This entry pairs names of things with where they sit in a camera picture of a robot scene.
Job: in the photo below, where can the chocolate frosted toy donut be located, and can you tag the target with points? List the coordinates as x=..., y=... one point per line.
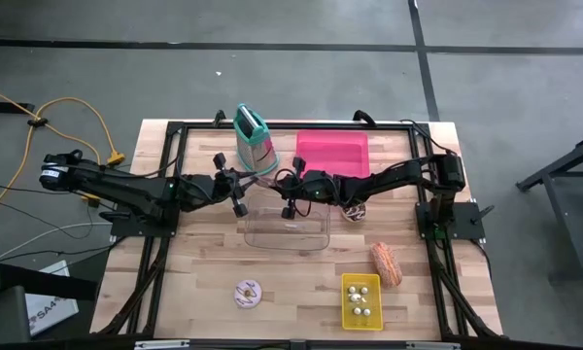
x=353, y=214

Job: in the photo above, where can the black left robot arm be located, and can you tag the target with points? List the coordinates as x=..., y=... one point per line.
x=126, y=187

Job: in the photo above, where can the dark brown dropper bottle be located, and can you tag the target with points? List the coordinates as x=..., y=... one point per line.
x=354, y=297

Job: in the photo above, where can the seeded toy bread loaf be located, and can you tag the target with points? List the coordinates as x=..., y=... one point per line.
x=386, y=265

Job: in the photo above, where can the black metal stand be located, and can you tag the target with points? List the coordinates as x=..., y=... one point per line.
x=554, y=167

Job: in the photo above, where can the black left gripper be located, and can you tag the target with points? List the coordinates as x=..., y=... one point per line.
x=221, y=187

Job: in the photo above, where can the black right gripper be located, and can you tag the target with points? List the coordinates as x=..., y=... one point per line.
x=313, y=187

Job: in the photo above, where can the pink plastic bin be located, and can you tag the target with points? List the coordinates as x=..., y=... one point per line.
x=335, y=150

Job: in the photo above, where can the dark grey furniture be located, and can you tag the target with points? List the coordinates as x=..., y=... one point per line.
x=0, y=316

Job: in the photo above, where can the clear plastic bin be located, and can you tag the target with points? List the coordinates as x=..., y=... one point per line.
x=291, y=238

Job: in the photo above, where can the silver metal bracket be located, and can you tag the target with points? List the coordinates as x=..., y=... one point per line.
x=160, y=344
x=432, y=345

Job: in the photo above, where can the pink frosted toy donut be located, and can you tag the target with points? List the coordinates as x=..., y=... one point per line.
x=240, y=291

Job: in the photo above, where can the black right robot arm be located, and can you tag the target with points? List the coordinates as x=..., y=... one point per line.
x=393, y=177

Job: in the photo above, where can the white printed box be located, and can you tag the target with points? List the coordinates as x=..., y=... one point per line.
x=53, y=311

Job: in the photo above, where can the black floor bar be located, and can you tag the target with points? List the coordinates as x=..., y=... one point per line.
x=5, y=107

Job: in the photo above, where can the yellow plastic basket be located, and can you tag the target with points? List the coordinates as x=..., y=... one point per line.
x=362, y=323

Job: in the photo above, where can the teal and metal box grater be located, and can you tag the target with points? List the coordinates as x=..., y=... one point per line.
x=257, y=150

